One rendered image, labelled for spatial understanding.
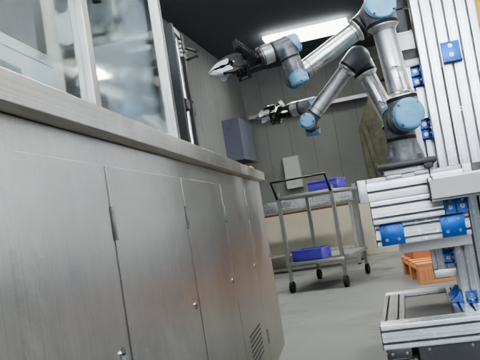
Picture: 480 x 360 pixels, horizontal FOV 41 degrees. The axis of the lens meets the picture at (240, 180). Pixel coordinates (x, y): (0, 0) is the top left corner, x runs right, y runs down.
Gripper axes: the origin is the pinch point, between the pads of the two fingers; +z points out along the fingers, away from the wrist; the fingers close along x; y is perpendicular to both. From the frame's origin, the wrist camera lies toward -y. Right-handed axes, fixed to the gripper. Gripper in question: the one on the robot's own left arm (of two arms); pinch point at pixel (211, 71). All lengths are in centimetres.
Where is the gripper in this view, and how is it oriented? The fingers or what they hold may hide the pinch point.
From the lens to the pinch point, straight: 243.6
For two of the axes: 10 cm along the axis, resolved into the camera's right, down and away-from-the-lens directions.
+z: -9.2, 3.8, -0.8
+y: 1.6, 5.6, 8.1
